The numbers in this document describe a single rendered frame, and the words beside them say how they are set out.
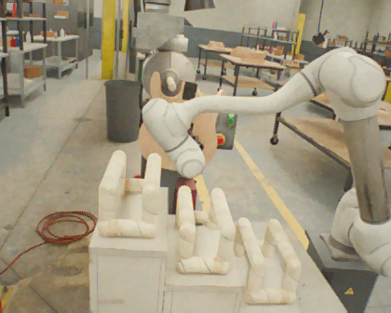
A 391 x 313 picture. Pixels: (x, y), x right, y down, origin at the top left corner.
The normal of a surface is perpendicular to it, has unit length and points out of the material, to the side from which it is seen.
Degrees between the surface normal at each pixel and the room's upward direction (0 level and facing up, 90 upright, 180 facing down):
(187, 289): 90
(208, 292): 90
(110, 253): 90
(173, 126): 89
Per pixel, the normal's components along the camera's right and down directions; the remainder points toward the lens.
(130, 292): 0.07, 0.36
